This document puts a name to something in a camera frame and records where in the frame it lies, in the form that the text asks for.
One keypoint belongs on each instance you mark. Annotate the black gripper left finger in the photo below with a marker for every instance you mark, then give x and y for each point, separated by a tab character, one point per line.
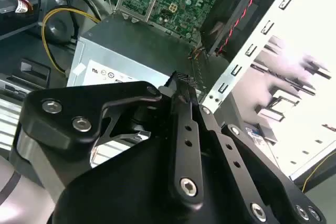
52	129

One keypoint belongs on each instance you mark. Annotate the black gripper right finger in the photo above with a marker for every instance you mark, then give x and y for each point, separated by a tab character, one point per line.
244	182

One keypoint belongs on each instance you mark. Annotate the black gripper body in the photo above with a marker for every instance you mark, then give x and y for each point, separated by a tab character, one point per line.
126	187

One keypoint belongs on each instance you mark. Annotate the hard disk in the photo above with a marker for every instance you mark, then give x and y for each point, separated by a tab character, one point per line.
256	133

